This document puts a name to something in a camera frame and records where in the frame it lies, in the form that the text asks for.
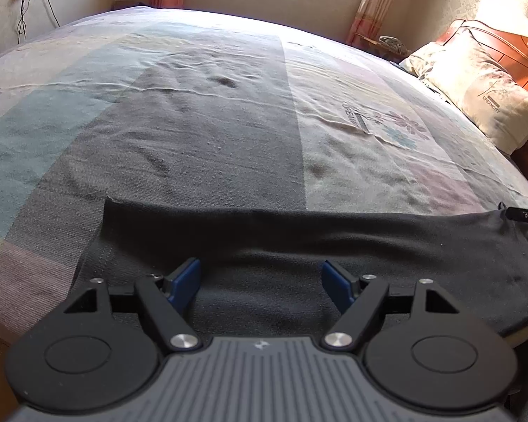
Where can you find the pink checked right curtain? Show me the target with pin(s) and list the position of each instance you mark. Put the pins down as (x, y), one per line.
(368, 20)

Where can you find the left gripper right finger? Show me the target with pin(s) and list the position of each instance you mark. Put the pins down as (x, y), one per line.
(359, 300)

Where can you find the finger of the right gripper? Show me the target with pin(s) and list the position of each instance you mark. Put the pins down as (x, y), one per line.
(517, 214)

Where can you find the cream printed pillow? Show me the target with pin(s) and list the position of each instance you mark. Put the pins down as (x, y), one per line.
(477, 85)

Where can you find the dark grey trousers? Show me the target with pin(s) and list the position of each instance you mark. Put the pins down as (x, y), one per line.
(261, 270)

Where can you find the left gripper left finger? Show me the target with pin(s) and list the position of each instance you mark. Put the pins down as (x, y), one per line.
(162, 301)

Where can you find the pastel patchwork bed sheet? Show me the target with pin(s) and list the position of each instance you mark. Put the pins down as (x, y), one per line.
(201, 110)

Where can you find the wooden bedside table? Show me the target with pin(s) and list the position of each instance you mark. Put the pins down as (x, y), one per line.
(378, 49)

